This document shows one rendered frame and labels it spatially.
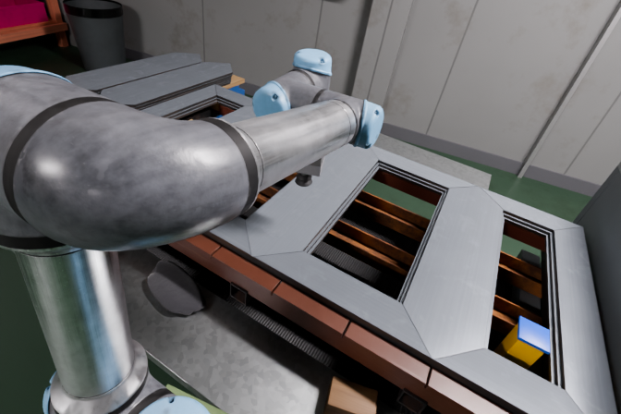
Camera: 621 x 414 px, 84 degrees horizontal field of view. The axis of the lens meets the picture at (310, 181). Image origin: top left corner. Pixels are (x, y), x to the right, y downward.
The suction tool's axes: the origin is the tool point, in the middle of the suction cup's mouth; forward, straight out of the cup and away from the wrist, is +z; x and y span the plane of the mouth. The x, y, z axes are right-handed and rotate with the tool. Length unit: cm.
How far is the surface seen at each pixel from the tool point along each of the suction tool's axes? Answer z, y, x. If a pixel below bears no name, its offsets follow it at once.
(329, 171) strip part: 16.7, -3.9, -27.8
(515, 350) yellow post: 16, -52, 23
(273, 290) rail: 15.9, 1.3, 21.7
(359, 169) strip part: 17.7, -13.7, -33.2
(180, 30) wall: 61, 188, -278
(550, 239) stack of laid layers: 22, -75, -20
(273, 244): 13.4, 4.6, 10.5
